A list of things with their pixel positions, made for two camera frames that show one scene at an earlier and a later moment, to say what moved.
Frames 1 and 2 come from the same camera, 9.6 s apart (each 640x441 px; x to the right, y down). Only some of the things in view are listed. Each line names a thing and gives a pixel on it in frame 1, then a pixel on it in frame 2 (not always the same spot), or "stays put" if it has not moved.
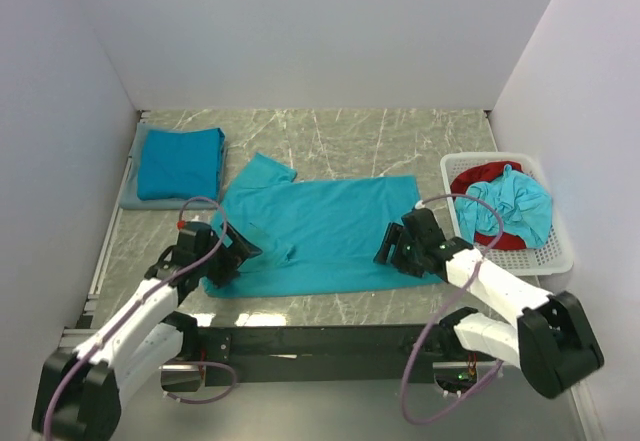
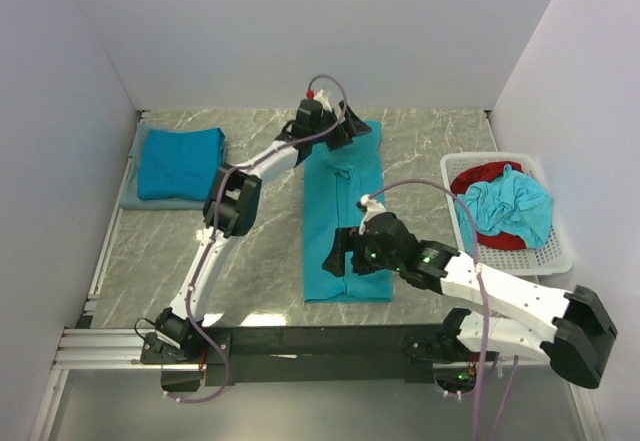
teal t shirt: [314, 236] -> [334, 183]
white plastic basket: [554, 257] stays put
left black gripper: [239, 249] -> [350, 128]
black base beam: [262, 355] stays put
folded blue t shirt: [181, 164] stays put
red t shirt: [479, 173] stays put
